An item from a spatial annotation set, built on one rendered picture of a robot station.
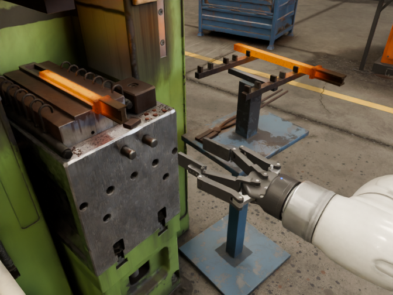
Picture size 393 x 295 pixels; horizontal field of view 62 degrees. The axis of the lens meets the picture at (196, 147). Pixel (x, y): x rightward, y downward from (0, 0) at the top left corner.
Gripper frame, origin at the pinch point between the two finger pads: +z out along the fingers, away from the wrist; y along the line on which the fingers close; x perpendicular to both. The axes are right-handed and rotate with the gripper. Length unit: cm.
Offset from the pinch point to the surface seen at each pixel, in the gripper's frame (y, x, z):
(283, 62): 60, 0, 15
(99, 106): -1.8, 0.3, 33.4
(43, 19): 12, 12, 83
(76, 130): -8.6, -4.3, 35.0
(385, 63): 358, -88, 43
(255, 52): 62, 0, 28
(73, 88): -1.3, 1.4, 46.1
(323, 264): 75, -99, -15
